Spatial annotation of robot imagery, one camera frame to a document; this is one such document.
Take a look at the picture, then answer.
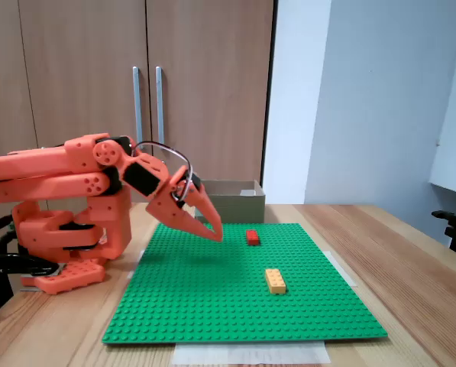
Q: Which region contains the cardboard box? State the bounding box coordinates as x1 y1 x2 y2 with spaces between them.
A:
195 179 267 224

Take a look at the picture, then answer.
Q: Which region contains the green lego baseplate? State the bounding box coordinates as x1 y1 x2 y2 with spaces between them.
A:
101 222 388 346

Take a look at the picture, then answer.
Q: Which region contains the yellow lego block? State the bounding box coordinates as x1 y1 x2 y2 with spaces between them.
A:
264 268 289 295

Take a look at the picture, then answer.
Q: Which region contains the translucent tape strip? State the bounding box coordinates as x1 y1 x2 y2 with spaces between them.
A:
173 340 331 365
328 250 358 288
126 248 147 281

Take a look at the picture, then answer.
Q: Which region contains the brown wooden cabinet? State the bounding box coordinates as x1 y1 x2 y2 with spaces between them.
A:
0 0 279 230

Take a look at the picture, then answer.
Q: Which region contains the black table clamp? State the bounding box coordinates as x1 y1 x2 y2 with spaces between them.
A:
0 254 60 317

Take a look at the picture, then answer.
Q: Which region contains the white angled panel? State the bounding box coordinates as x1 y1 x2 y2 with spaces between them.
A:
429 74 456 196

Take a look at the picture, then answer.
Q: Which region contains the black servo cable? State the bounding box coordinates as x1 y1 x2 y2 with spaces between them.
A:
131 141 194 202

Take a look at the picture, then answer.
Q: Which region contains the silver cabinet handle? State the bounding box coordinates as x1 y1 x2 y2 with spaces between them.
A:
155 66 166 149
132 66 144 145

